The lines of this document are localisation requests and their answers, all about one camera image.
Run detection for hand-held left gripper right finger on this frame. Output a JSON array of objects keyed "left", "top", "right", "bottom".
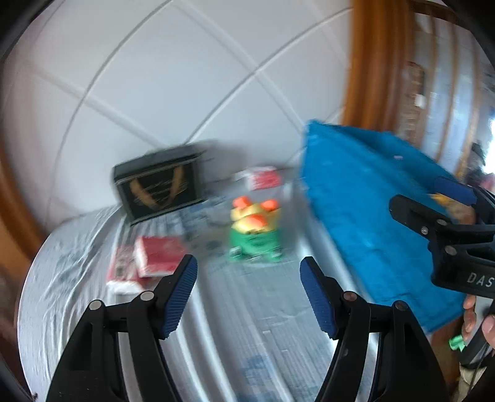
[{"left": 299, "top": 256, "right": 451, "bottom": 402}]

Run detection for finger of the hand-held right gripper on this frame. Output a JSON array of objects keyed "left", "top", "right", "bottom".
[
  {"left": 389, "top": 194, "right": 467, "bottom": 250},
  {"left": 434, "top": 177, "right": 495, "bottom": 225}
]

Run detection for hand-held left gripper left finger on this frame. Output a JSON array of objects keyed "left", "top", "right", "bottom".
[{"left": 46, "top": 254, "right": 199, "bottom": 402}]

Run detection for blue plastic crate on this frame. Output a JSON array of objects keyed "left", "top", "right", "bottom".
[{"left": 301, "top": 121, "right": 478, "bottom": 335}]

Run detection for person's right hand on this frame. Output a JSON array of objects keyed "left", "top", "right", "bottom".
[{"left": 462, "top": 295, "right": 495, "bottom": 349}]

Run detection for pink tissue pack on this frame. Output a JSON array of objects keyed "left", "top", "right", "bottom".
[
  {"left": 135, "top": 237, "right": 187, "bottom": 278},
  {"left": 106, "top": 245, "right": 142, "bottom": 294},
  {"left": 236, "top": 166, "right": 282, "bottom": 191}
]

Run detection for grey printed bed sheet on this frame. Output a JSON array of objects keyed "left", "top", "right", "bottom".
[{"left": 17, "top": 166, "right": 387, "bottom": 402}]

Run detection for green and yellow plush toy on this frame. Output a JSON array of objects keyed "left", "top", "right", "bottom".
[{"left": 227, "top": 196, "right": 285, "bottom": 263}]

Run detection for black gift bag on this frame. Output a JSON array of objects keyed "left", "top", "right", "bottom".
[{"left": 113, "top": 142, "right": 217, "bottom": 227}]

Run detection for white padded headboard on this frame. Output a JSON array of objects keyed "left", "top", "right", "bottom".
[{"left": 0, "top": 0, "right": 354, "bottom": 233}]

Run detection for wooden slatted frame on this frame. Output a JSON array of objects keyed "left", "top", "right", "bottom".
[{"left": 410, "top": 0, "right": 488, "bottom": 174}]

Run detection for wooden headboard frame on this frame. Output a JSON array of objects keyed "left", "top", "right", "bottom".
[{"left": 0, "top": 0, "right": 412, "bottom": 263}]

